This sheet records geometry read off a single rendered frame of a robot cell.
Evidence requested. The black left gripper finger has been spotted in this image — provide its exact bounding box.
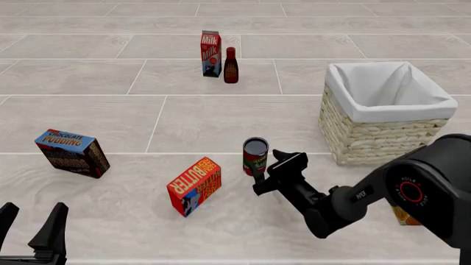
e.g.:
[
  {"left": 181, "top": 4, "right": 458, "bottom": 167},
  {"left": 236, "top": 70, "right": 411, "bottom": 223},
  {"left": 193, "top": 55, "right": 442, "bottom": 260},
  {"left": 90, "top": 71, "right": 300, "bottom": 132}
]
[
  {"left": 28, "top": 201, "right": 70, "bottom": 256},
  {"left": 0, "top": 201, "right": 20, "bottom": 245}
]

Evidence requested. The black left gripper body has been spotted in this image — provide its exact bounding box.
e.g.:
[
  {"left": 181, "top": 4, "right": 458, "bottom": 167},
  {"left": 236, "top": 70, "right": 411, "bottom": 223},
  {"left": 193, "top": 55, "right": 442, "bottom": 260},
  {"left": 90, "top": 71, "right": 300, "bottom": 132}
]
[{"left": 0, "top": 247, "right": 68, "bottom": 265}]

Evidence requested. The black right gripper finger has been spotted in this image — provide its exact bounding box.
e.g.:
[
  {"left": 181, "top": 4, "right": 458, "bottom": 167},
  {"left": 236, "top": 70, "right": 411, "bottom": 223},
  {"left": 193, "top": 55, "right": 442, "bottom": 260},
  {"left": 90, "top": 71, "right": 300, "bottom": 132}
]
[
  {"left": 248, "top": 162, "right": 269, "bottom": 186},
  {"left": 272, "top": 148, "right": 296, "bottom": 164}
]

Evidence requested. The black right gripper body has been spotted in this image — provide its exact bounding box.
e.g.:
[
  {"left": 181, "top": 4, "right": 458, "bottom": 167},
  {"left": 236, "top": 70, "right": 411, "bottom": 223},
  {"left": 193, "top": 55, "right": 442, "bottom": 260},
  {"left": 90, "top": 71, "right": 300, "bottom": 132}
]
[{"left": 252, "top": 152, "right": 308, "bottom": 197}]

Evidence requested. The tomato sauce can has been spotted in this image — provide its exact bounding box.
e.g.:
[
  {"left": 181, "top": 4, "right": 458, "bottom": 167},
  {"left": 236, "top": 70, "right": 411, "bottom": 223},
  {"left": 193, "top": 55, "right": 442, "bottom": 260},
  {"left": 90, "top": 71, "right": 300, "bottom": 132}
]
[{"left": 242, "top": 137, "right": 270, "bottom": 177}]

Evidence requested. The wicker basket with white liner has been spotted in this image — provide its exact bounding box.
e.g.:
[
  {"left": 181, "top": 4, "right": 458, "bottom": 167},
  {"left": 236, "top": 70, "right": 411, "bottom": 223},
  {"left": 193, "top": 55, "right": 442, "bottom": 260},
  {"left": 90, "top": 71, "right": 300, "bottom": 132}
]
[{"left": 318, "top": 60, "right": 459, "bottom": 166}]

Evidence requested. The dark red sauce bottle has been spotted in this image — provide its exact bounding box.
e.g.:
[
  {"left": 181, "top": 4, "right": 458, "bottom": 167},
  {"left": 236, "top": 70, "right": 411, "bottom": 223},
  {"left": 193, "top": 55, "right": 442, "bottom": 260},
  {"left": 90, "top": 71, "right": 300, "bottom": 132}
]
[{"left": 223, "top": 46, "right": 239, "bottom": 84}]

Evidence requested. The red yellow butter box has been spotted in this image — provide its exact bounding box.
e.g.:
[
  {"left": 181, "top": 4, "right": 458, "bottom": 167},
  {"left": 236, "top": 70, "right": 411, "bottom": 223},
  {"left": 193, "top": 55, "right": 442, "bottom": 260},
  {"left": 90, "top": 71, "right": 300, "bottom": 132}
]
[{"left": 166, "top": 156, "right": 222, "bottom": 219}]

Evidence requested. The chocolate pudding box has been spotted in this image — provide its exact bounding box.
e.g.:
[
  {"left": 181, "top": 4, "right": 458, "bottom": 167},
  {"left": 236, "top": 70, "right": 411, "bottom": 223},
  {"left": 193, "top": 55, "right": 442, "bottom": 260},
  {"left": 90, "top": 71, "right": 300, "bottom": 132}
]
[{"left": 34, "top": 128, "right": 111, "bottom": 180}]

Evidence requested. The orange juice carton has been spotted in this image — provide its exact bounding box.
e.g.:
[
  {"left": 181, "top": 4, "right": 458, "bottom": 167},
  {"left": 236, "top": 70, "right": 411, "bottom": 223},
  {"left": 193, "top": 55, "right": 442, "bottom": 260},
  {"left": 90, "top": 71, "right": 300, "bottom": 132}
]
[{"left": 389, "top": 203, "right": 422, "bottom": 227}]

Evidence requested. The red white milk carton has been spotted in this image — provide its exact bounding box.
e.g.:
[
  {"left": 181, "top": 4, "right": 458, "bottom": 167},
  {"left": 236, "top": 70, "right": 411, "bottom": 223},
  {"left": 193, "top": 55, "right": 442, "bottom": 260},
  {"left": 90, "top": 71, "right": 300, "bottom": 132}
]
[{"left": 200, "top": 29, "right": 223, "bottom": 79}]

